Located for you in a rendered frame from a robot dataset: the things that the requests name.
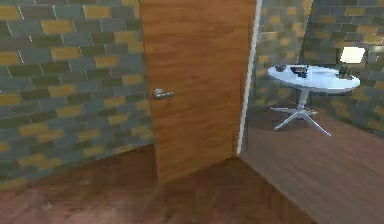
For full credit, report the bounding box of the silver door lever handle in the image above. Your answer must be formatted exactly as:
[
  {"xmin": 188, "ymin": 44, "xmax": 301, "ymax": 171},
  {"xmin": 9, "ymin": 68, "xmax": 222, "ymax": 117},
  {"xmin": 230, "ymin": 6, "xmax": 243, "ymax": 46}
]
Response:
[{"xmin": 152, "ymin": 88, "xmax": 175, "ymax": 100}]

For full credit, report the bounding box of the black rectangular tray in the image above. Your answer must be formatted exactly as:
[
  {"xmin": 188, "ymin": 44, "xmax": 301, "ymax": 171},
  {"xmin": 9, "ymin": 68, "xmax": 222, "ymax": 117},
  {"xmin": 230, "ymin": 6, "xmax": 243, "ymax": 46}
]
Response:
[{"xmin": 289, "ymin": 65, "xmax": 310, "ymax": 79}]

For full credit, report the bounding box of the brown wooden room door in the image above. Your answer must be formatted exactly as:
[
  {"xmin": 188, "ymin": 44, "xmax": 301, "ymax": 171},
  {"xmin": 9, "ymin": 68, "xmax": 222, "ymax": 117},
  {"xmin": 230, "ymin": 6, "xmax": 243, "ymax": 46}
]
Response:
[{"xmin": 138, "ymin": 0, "xmax": 258, "ymax": 185}]

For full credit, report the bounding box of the white round pedestal table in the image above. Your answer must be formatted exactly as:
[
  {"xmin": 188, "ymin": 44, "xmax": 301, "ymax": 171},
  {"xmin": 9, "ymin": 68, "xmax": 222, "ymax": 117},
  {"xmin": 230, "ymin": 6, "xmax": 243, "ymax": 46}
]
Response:
[{"xmin": 267, "ymin": 64, "xmax": 362, "ymax": 137}]

